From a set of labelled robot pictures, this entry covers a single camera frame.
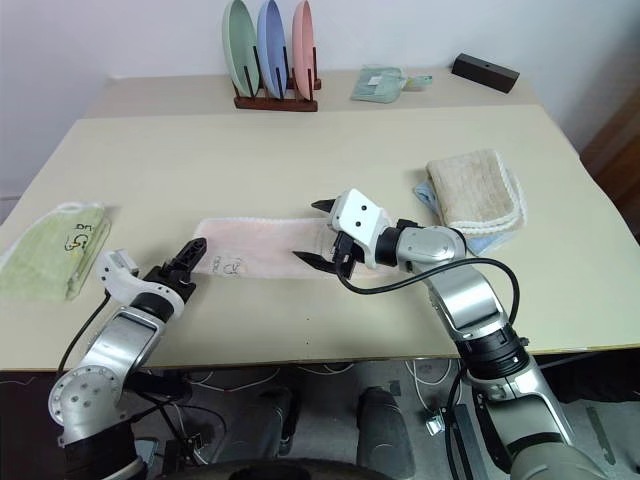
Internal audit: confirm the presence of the black floor cable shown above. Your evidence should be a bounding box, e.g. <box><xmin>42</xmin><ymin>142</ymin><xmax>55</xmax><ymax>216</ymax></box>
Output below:
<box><xmin>119</xmin><ymin>373</ymin><xmax>214</xmax><ymax>474</ymax></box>

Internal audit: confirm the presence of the green towel in plastic bag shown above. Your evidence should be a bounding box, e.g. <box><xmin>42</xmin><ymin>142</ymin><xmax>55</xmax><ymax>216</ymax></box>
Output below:
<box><xmin>349</xmin><ymin>63</ymin><xmax>407</xmax><ymax>104</ymax></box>

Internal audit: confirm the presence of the beige folded towel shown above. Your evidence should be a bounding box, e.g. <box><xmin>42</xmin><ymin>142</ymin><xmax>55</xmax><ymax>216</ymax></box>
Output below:
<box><xmin>425</xmin><ymin>147</ymin><xmax>529</xmax><ymax>237</ymax></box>

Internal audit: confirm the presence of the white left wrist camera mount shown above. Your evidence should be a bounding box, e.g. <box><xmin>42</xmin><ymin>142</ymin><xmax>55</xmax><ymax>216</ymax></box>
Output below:
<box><xmin>94</xmin><ymin>249</ymin><xmax>185</xmax><ymax>315</ymax></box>

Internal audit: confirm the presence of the dark wooden plate rack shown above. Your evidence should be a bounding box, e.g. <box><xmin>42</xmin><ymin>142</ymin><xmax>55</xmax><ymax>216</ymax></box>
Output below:
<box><xmin>232</xmin><ymin>46</ymin><xmax>322</xmax><ymax>114</ymax></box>

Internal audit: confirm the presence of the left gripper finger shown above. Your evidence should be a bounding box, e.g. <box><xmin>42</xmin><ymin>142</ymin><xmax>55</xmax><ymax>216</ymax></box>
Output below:
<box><xmin>174</xmin><ymin>238</ymin><xmax>208</xmax><ymax>276</ymax></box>
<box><xmin>166</xmin><ymin>238</ymin><xmax>202</xmax><ymax>273</ymax></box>

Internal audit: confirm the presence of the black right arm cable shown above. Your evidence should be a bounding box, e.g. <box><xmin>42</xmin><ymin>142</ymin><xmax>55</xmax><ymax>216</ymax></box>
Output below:
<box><xmin>337</xmin><ymin>255</ymin><xmax>521</xmax><ymax>332</ymax></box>

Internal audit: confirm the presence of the white floor cable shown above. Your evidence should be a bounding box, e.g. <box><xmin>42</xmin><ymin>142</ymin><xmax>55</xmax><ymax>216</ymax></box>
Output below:
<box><xmin>187</xmin><ymin>362</ymin><xmax>354</xmax><ymax>394</ymax></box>
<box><xmin>405</xmin><ymin>357</ymin><xmax>469</xmax><ymax>414</ymax></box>

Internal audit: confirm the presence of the green plate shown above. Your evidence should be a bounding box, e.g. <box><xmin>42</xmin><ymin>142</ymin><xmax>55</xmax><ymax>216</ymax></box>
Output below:
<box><xmin>221</xmin><ymin>0</ymin><xmax>262</xmax><ymax>97</ymax></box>

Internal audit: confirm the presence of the brown wooden furniture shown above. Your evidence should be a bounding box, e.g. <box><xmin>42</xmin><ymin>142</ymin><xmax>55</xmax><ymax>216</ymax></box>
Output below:
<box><xmin>578</xmin><ymin>97</ymin><xmax>640</xmax><ymax>212</ymax></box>

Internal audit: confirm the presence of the pink plate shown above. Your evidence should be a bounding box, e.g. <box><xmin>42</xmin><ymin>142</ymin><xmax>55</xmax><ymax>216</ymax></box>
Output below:
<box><xmin>290</xmin><ymin>0</ymin><xmax>317</xmax><ymax>94</ymax></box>

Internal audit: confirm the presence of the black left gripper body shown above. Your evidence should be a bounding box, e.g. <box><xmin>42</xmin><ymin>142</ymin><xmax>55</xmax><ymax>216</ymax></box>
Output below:
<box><xmin>142</xmin><ymin>264</ymin><xmax>198</xmax><ymax>302</ymax></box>

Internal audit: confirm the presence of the blue folded towel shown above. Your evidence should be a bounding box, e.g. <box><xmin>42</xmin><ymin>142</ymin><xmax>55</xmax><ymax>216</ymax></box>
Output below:
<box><xmin>412</xmin><ymin>180</ymin><xmax>517</xmax><ymax>258</ymax></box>

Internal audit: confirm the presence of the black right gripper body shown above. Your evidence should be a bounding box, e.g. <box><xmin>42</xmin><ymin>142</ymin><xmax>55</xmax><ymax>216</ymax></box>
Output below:
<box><xmin>330</xmin><ymin>230</ymin><xmax>363</xmax><ymax>279</ymax></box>

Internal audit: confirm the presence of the blue plate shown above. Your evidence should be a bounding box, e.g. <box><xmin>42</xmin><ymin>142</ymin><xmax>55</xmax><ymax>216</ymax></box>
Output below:
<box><xmin>256</xmin><ymin>0</ymin><xmax>290</xmax><ymax>97</ymax></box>

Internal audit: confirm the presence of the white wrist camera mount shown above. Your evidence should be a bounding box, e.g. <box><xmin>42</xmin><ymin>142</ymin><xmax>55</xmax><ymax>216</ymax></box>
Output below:
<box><xmin>328</xmin><ymin>187</ymin><xmax>394</xmax><ymax>269</ymax></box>
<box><xmin>94</xmin><ymin>249</ymin><xmax>185</xmax><ymax>315</ymax></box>

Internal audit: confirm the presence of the dark brown rectangular box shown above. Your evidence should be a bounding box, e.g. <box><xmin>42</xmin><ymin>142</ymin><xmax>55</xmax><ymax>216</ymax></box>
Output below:
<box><xmin>450</xmin><ymin>51</ymin><xmax>521</xmax><ymax>95</ymax></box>

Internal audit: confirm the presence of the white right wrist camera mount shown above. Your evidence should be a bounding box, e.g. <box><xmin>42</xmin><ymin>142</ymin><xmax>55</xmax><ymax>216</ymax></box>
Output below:
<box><xmin>328</xmin><ymin>187</ymin><xmax>394</xmax><ymax>269</ymax></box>

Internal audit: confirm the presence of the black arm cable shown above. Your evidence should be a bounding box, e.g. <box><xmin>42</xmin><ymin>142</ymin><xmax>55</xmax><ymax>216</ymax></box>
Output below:
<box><xmin>337</xmin><ymin>255</ymin><xmax>521</xmax><ymax>332</ymax></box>
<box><xmin>56</xmin><ymin>292</ymin><xmax>112</xmax><ymax>376</ymax></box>

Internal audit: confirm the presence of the grey metal strip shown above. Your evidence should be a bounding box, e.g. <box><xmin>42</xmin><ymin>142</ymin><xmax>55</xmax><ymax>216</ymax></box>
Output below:
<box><xmin>585</xmin><ymin>405</ymin><xmax>617</xmax><ymax>467</ymax></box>

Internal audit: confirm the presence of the green folded towel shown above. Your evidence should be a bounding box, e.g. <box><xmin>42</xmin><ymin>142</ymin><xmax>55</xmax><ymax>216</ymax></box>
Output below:
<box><xmin>0</xmin><ymin>200</ymin><xmax>113</xmax><ymax>303</ymax></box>

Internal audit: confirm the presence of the pink towel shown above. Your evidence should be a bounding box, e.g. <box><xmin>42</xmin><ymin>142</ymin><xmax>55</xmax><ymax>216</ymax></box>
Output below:
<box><xmin>192</xmin><ymin>215</ymin><xmax>382</xmax><ymax>282</ymax></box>

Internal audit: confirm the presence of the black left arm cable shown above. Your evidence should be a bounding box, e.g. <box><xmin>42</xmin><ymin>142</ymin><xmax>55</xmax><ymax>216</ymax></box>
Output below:
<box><xmin>56</xmin><ymin>292</ymin><xmax>112</xmax><ymax>376</ymax></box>

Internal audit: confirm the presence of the dark rounded shape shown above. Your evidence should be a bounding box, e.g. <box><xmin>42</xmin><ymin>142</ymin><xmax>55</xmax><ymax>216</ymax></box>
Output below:
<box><xmin>356</xmin><ymin>386</ymin><xmax>417</xmax><ymax>479</ymax></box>

